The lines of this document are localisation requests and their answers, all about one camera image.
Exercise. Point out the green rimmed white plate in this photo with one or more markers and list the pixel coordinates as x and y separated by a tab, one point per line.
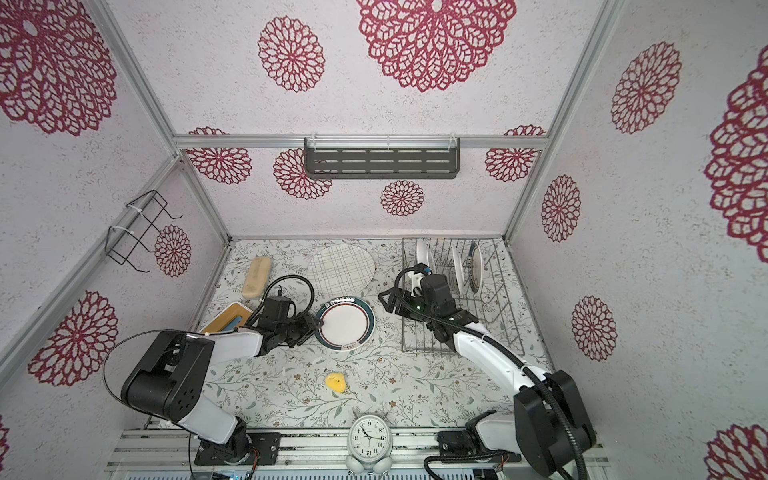
345	323

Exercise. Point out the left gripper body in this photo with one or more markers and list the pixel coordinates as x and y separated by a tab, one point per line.
295	332

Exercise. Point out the white alarm clock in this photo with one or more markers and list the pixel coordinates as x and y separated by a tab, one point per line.
369	445

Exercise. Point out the plaid beige plate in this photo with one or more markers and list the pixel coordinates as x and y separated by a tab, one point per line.
341	270

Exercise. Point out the dark rimmed plate in rack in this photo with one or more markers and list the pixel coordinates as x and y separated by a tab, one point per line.
469	271

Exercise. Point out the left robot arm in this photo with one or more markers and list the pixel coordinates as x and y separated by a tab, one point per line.
168	380

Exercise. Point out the black wire wall basket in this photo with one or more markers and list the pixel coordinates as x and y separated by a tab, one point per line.
147	208

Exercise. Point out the yellow tray with blue item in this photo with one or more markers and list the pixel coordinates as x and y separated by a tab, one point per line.
232	316

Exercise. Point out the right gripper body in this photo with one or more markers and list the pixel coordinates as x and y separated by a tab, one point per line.
402	305

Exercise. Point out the wire dish rack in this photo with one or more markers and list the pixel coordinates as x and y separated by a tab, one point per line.
501	305

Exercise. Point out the grey wall shelf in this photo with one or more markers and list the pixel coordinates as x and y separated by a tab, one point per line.
382	160

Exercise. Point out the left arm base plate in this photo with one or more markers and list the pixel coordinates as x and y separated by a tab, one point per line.
260	448

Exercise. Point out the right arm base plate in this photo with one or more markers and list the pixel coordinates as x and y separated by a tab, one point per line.
462	446

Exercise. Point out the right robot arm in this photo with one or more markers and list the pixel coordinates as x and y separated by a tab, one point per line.
548	425

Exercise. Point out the yellow cheese toy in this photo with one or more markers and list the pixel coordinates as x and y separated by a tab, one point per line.
336	382

